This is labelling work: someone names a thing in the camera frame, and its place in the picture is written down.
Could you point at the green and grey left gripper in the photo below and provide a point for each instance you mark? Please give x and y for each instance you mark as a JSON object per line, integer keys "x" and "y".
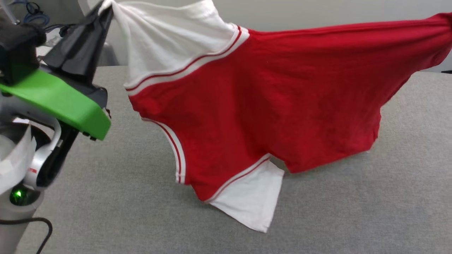
{"x": 63, "y": 100}

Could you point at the red and white garment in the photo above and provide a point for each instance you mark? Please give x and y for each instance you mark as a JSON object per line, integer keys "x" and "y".
{"x": 282, "y": 88}

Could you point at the grey fabric sofa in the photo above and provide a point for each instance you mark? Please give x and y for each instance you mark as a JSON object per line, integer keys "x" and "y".
{"x": 353, "y": 211}

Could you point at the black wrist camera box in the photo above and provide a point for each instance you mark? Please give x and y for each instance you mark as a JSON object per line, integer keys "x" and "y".
{"x": 17, "y": 49}

